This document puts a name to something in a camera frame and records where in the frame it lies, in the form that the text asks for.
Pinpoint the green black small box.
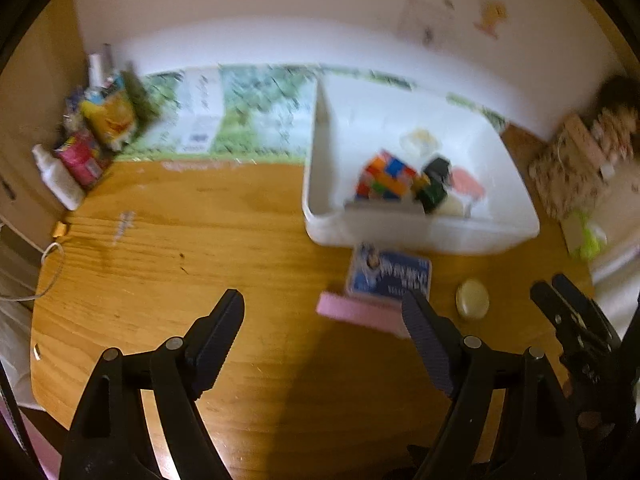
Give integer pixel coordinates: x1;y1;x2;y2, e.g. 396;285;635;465
412;156;451;214

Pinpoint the pink cylindrical case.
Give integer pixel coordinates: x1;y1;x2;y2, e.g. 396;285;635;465
316;292;409;339

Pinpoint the blue floss pick box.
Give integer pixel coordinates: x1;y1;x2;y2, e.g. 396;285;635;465
345;244;432;304

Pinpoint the colourful rubiks cube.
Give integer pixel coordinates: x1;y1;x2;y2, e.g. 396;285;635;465
355;150;418;200

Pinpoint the white compact camera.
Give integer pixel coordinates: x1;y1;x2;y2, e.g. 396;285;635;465
344;198;425;216

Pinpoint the green tissue pack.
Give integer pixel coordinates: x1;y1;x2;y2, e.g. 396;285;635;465
560;211;608;262

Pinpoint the patterned canvas bag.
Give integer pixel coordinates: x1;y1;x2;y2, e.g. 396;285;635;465
528;130;611;221

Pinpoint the brown haired doll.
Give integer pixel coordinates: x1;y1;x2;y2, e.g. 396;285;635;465
590;75;639;166

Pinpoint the white plastic storage bin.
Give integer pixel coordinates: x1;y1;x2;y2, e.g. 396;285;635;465
302;74;539;255

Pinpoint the white spray bottle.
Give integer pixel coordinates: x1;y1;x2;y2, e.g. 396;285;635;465
32;144;86;211

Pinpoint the red printed can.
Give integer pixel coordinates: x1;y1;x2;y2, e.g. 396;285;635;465
54;129;108;190

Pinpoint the orange juice carton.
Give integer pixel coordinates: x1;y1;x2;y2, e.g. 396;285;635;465
80;73;138;152

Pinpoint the green fruit printed box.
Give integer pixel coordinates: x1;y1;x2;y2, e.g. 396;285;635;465
119;64;506;165

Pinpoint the pink strap on bag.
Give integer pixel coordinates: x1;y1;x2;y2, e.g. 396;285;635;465
562;112;616;181

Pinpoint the white charging cable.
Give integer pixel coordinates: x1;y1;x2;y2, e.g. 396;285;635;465
0;213;66;304

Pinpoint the yellow duck wall hook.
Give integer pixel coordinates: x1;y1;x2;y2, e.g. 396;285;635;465
474;0;508;39

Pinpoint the pink square wall sticker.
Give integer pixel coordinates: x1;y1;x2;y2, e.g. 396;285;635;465
396;0;454;50

